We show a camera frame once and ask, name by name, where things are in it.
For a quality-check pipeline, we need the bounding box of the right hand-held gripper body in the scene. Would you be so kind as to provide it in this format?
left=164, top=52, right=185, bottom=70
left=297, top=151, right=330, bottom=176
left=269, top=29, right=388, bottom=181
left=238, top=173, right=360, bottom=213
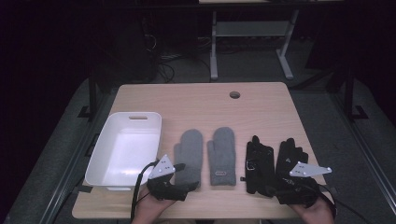
left=275, top=161, right=332, bottom=206

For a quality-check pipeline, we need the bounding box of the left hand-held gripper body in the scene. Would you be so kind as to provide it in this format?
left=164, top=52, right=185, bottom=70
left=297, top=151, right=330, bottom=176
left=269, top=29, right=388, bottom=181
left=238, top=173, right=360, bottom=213
left=146, top=154, right=188, bottom=202

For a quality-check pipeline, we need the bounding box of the plain grey mitten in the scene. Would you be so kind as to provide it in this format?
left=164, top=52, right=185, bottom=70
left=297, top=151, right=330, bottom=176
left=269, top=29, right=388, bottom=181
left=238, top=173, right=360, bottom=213
left=173, top=129, right=204, bottom=189

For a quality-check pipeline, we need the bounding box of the white plastic bin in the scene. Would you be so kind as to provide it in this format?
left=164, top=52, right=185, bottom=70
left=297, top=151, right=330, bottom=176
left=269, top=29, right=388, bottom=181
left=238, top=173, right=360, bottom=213
left=84, top=111, right=163, bottom=191

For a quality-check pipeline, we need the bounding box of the grey mitten with label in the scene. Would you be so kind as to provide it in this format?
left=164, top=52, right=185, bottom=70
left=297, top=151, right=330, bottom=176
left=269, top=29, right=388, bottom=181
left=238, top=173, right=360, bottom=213
left=206, top=126, right=237, bottom=187

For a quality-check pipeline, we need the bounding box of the black glove with buckle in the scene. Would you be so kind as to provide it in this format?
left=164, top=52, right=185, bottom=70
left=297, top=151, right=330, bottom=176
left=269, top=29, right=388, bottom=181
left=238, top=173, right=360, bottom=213
left=240, top=134, right=276, bottom=198

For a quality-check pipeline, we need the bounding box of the person's left hand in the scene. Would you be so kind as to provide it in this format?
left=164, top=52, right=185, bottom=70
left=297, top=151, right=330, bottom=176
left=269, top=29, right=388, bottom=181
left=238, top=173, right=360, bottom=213
left=132, top=188, right=177, bottom=224

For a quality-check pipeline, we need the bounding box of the person's right hand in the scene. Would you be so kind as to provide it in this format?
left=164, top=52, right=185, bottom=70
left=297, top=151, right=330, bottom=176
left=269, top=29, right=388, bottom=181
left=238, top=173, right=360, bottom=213
left=288, top=195, right=336, bottom=224

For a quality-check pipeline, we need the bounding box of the black metal stand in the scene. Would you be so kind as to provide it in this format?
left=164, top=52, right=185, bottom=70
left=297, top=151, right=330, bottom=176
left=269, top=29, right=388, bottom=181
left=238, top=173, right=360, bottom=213
left=78, top=69, right=114, bottom=121
left=340, top=62, right=370, bottom=123

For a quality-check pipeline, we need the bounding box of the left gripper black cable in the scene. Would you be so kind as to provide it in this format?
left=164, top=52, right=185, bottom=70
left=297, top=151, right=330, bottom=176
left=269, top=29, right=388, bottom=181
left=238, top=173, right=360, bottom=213
left=130, top=161, right=161, bottom=222

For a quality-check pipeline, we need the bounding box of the bundle of floor cables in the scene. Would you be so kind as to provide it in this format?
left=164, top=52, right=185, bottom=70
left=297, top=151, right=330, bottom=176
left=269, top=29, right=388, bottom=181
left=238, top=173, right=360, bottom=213
left=157, top=52, right=213, bottom=84

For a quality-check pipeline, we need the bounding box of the white metal desk frame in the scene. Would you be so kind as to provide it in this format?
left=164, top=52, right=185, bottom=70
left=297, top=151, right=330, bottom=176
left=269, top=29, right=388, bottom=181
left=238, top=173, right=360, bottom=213
left=199, top=0, right=344, bottom=81

